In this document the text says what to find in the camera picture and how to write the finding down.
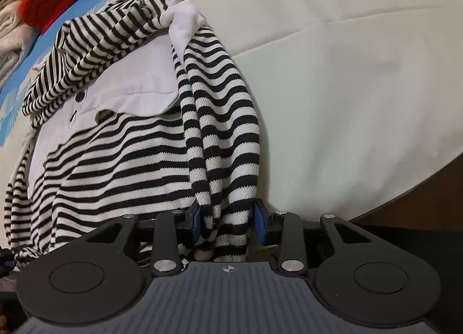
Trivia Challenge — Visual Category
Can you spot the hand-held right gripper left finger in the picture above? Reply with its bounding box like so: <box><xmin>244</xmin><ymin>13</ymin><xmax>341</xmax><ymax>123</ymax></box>
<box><xmin>85</xmin><ymin>201</ymin><xmax>202</xmax><ymax>277</ymax></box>

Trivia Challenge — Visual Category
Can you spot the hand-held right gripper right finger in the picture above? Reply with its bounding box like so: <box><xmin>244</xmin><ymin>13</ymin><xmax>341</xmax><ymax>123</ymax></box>
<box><xmin>253</xmin><ymin>199</ymin><xmax>369</xmax><ymax>276</ymax></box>

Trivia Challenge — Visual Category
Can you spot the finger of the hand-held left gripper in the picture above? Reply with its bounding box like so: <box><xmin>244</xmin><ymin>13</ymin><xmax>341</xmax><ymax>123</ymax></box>
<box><xmin>0</xmin><ymin>246</ymin><xmax>16</xmax><ymax>277</ymax></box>

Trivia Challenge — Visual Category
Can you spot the black white striped garment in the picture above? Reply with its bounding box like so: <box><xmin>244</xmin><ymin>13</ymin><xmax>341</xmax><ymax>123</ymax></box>
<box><xmin>3</xmin><ymin>0</ymin><xmax>263</xmax><ymax>270</ymax></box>

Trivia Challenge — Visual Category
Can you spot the blue printed bed sheet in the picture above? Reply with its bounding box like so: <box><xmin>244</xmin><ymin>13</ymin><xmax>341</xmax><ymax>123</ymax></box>
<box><xmin>0</xmin><ymin>0</ymin><xmax>463</xmax><ymax>224</ymax></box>

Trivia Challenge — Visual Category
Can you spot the folded cream blanket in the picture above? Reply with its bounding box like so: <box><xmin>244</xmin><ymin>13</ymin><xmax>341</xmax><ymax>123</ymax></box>
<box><xmin>0</xmin><ymin>4</ymin><xmax>43</xmax><ymax>88</ymax></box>

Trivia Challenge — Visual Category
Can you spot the wooden bed frame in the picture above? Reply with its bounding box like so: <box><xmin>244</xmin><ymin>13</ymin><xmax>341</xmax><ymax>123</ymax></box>
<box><xmin>350</xmin><ymin>153</ymin><xmax>463</xmax><ymax>229</ymax></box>

